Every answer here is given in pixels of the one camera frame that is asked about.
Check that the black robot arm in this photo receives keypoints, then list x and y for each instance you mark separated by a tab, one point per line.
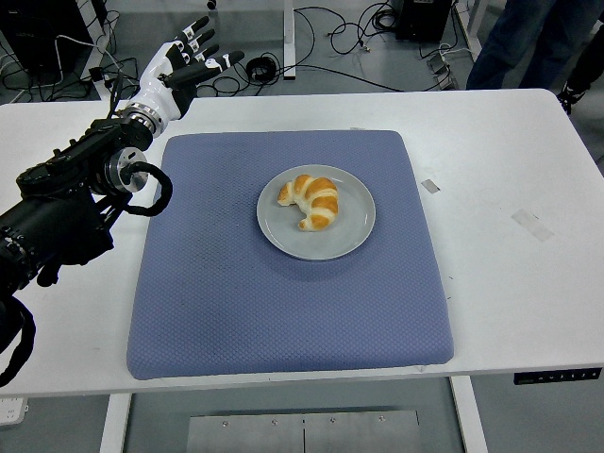
47	222

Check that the white desk frame bar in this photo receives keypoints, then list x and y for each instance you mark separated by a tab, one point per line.
469	28

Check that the white table leg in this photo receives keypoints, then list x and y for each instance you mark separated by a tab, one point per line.
115	424
469	415

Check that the large black equipment box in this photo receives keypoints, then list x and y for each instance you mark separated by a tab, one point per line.
38	28

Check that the person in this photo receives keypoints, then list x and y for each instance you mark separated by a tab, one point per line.
585	75

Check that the white upright desk post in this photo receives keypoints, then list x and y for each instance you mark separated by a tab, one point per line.
289	38

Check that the white power strip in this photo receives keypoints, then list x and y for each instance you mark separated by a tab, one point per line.
11	410

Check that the white slanted desk leg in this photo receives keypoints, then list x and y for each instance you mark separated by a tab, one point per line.
99	56

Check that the grey metal foot pedal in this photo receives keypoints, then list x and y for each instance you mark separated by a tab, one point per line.
442	68

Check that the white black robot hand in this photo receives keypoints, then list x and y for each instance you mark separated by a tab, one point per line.
158	89

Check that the black power adapter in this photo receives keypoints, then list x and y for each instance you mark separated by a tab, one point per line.
97	74

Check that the blue quilted mat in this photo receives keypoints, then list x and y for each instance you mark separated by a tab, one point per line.
236	307

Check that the golden croissant bread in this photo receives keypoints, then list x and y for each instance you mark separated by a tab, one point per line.
321	203

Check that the black table control panel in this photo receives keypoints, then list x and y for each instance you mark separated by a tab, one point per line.
557	378

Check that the large clear tape patch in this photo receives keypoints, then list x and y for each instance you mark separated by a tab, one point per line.
532	225

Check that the grey metal plate with screws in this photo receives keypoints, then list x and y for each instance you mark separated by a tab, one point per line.
302	431

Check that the small clear tape patch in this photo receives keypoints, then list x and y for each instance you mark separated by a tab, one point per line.
431	186

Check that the small black equipment box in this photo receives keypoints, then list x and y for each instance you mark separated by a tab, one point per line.
422	19

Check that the round grey plate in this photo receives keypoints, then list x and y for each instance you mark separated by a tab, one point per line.
330	243

